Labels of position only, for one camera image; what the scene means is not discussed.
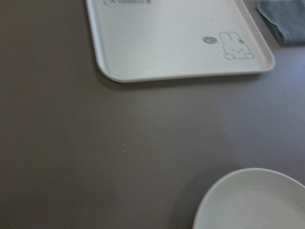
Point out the white round plate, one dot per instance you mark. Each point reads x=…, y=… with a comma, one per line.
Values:
x=252, y=198

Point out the cream rabbit tray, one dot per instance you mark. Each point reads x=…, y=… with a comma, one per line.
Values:
x=152, y=40

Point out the folded grey cloth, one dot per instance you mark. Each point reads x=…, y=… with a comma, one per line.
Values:
x=285, y=19

